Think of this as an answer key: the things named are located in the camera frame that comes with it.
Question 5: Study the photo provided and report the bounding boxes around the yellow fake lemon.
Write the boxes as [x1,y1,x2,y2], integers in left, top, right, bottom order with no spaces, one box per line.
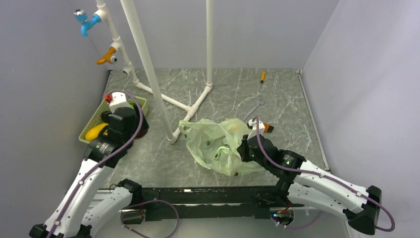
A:
[85,123,108,142]

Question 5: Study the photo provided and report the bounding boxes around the light green plastic bag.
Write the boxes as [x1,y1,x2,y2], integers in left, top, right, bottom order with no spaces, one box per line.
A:
[178,119,264,176]

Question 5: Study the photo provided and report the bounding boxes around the dark red fake apple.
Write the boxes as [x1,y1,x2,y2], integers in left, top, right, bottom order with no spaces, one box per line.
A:
[135,128,149,139]

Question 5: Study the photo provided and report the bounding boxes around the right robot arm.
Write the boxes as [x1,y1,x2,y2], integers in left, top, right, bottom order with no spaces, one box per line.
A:
[237,135,382,236]

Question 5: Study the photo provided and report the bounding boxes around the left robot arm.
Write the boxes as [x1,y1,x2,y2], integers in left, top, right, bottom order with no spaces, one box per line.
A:
[29,106,149,238]

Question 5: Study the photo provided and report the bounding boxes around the green fake watermelon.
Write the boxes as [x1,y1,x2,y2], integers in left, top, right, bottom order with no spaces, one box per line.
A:
[129,100,140,111]

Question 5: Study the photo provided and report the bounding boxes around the green plastic basket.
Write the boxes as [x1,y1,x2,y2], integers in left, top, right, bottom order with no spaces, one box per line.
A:
[78,96,149,144]

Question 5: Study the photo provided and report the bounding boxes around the black orange small tool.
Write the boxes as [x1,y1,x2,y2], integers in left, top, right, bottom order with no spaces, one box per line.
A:
[263,123,274,133]

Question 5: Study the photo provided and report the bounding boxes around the silver wrench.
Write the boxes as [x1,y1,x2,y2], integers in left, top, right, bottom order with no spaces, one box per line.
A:
[241,98,265,121]

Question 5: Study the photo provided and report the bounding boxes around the orange faucet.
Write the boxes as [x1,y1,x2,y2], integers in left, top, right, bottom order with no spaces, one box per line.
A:
[96,46,117,65]

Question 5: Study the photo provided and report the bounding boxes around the blue faucet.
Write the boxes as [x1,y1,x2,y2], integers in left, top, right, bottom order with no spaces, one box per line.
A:
[73,9,102,37]

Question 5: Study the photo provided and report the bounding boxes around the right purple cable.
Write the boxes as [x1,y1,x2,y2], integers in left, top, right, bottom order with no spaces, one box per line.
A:
[252,117,396,233]

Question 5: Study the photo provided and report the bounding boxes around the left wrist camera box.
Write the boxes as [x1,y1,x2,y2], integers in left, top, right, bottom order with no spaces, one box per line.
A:
[104,92,132,113]

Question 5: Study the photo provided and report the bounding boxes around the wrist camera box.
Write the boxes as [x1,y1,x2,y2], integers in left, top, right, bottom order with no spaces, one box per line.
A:
[104,92,132,113]
[247,119,265,139]

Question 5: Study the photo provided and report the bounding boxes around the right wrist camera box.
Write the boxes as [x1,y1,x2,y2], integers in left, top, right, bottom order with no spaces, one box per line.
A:
[247,119,265,139]

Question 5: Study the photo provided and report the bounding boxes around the white PVC pipe frame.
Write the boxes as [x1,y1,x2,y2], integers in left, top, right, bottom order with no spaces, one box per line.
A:
[95,0,214,144]

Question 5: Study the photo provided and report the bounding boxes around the orange handle screwdriver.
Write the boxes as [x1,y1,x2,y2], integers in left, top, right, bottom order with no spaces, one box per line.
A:
[260,71,265,84]

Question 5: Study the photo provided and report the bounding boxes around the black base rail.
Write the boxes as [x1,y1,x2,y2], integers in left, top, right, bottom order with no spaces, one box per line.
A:
[121,186,289,225]

